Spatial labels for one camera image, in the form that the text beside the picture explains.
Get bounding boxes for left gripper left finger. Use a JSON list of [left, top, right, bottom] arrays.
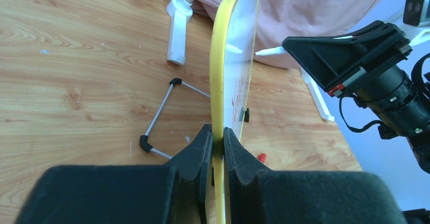
[[16, 124, 212, 223]]

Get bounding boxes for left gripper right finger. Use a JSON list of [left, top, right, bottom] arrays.
[[223, 128, 406, 223]]

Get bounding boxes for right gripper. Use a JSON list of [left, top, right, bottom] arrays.
[[281, 20, 412, 97]]

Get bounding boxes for red marker cap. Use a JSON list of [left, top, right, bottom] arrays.
[[257, 153, 267, 163]]

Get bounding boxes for white marker pen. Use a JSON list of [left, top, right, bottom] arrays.
[[254, 35, 355, 57]]

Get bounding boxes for yellow framed whiteboard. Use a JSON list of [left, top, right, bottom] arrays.
[[209, 0, 259, 223]]

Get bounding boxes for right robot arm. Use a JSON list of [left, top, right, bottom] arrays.
[[281, 20, 429, 172]]

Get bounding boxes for metal whiteboard stand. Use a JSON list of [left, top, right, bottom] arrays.
[[139, 77, 211, 160]]

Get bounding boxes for pink shorts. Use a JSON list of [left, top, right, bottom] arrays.
[[192, 0, 381, 61]]

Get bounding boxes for clothes rack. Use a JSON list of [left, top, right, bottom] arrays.
[[166, 0, 335, 121]]

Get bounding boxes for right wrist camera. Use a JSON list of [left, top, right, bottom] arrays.
[[402, 0, 429, 46]]

